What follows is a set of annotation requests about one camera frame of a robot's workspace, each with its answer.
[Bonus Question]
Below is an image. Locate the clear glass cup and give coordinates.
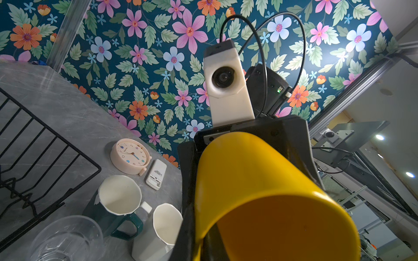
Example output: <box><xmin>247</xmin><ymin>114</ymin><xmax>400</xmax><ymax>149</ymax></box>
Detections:
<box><xmin>26</xmin><ymin>215</ymin><xmax>104</xmax><ymax>261</ymax></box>

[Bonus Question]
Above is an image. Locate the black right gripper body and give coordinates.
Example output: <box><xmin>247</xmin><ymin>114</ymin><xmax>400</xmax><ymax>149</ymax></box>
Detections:
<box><xmin>169</xmin><ymin>115</ymin><xmax>323</xmax><ymax>261</ymax></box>

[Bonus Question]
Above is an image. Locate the cream ceramic mug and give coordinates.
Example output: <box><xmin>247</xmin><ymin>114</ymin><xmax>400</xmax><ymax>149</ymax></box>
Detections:
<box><xmin>132</xmin><ymin>203</ymin><xmax>183</xmax><ymax>261</ymax></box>

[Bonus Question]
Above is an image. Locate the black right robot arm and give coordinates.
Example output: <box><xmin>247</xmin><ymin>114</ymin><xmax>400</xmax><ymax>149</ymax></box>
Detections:
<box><xmin>169</xmin><ymin>64</ymin><xmax>323</xmax><ymax>261</ymax></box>

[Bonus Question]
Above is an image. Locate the yellow plastic mug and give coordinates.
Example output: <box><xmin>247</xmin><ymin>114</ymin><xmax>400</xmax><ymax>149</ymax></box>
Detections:
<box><xmin>193</xmin><ymin>132</ymin><xmax>360</xmax><ymax>261</ymax></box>

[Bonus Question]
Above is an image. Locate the black wire dish rack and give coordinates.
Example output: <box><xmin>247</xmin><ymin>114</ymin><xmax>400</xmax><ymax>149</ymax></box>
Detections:
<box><xmin>1</xmin><ymin>89</ymin><xmax>102</xmax><ymax>251</ymax></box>

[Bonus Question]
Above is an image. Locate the green and cream mug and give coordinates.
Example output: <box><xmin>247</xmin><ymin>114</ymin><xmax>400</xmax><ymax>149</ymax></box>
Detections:
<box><xmin>82</xmin><ymin>175</ymin><xmax>152</xmax><ymax>241</ymax></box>

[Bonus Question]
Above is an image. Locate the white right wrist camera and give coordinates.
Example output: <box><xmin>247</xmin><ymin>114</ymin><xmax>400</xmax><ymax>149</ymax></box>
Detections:
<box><xmin>204</xmin><ymin>39</ymin><xmax>255</xmax><ymax>127</ymax></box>

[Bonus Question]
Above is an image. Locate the pink round alarm clock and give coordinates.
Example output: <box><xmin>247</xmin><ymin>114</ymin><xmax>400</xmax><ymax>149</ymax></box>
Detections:
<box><xmin>110</xmin><ymin>139</ymin><xmax>152</xmax><ymax>176</ymax></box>

